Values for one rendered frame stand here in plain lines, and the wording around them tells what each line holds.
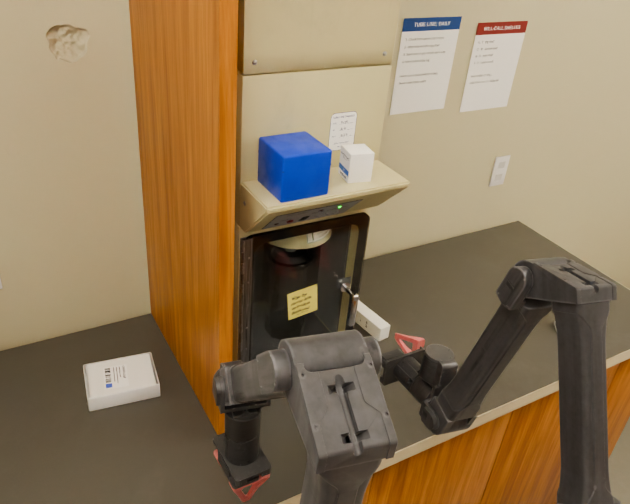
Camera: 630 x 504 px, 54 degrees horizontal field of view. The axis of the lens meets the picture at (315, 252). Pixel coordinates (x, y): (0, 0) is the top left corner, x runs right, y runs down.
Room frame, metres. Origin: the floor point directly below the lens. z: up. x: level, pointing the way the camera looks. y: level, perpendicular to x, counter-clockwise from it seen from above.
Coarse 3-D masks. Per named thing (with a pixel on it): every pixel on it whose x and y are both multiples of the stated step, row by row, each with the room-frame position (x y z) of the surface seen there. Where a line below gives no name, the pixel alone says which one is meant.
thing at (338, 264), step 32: (320, 224) 1.14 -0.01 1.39; (352, 224) 1.19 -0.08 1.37; (256, 256) 1.06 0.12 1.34; (288, 256) 1.11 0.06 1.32; (320, 256) 1.15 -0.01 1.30; (352, 256) 1.20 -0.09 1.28; (256, 288) 1.07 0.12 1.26; (288, 288) 1.11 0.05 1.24; (320, 288) 1.15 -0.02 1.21; (352, 288) 1.20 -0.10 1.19; (256, 320) 1.07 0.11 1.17; (288, 320) 1.11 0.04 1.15; (320, 320) 1.16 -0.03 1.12; (256, 352) 1.07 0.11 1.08
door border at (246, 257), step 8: (248, 240) 1.05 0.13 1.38; (248, 248) 1.05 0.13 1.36; (248, 256) 1.05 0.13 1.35; (248, 264) 1.05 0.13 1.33; (248, 272) 1.06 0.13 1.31; (240, 280) 1.05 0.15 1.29; (248, 280) 1.06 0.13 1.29; (248, 288) 1.06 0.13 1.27; (240, 296) 1.05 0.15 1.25; (248, 296) 1.06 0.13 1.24; (240, 304) 1.04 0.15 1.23; (248, 304) 1.06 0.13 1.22; (248, 312) 1.06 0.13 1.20; (240, 320) 1.04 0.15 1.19; (248, 320) 1.06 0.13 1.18; (248, 328) 1.06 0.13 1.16; (240, 336) 1.04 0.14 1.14; (248, 336) 1.06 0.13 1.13; (248, 344) 1.06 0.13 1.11; (240, 352) 1.04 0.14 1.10; (248, 352) 1.06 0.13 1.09; (248, 360) 1.06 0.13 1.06
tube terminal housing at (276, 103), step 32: (384, 64) 1.23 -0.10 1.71; (256, 96) 1.07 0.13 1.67; (288, 96) 1.11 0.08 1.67; (320, 96) 1.14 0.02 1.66; (352, 96) 1.18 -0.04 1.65; (384, 96) 1.23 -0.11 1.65; (256, 128) 1.07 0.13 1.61; (288, 128) 1.11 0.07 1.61; (320, 128) 1.15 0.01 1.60; (256, 160) 1.07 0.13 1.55; (288, 224) 1.12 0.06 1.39
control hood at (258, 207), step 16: (336, 176) 1.12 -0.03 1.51; (384, 176) 1.14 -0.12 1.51; (400, 176) 1.15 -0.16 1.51; (256, 192) 1.02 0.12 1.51; (336, 192) 1.05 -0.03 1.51; (352, 192) 1.06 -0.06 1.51; (368, 192) 1.08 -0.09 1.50; (384, 192) 1.11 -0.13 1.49; (240, 208) 1.05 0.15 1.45; (256, 208) 0.99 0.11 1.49; (272, 208) 0.97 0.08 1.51; (288, 208) 0.98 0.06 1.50; (304, 208) 1.01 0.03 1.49; (352, 208) 1.15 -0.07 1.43; (240, 224) 1.05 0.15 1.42; (256, 224) 1.00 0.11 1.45
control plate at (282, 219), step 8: (360, 200) 1.10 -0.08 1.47; (320, 208) 1.05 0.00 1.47; (328, 208) 1.07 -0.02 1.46; (336, 208) 1.09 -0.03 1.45; (344, 208) 1.12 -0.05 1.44; (280, 216) 1.00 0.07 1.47; (288, 216) 1.02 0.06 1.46; (296, 216) 1.04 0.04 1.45; (304, 216) 1.07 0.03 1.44; (312, 216) 1.09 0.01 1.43; (320, 216) 1.11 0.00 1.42; (272, 224) 1.04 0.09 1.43; (280, 224) 1.06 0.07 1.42
